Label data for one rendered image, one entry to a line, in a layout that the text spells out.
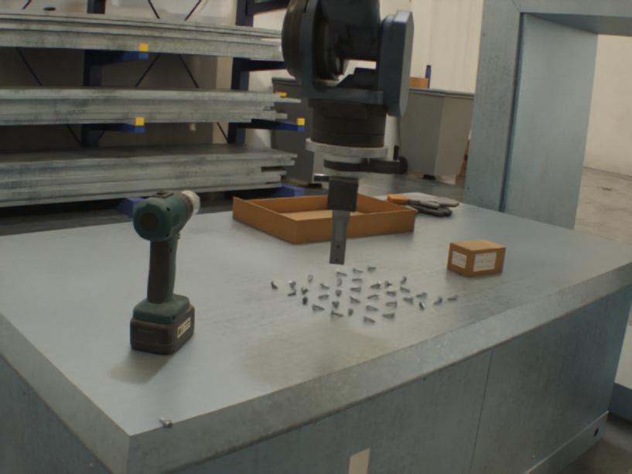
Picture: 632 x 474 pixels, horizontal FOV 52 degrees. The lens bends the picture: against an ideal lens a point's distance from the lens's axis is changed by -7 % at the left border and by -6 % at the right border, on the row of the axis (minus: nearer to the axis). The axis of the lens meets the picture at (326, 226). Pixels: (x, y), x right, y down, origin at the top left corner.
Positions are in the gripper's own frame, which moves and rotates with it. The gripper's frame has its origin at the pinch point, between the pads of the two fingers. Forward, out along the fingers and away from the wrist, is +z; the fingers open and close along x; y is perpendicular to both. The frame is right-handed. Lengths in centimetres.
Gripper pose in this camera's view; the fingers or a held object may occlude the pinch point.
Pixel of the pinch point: (337, 250)
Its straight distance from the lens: 121.2
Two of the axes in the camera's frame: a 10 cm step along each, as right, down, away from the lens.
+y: -10.0, -0.9, 0.2
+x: -0.4, 2.2, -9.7
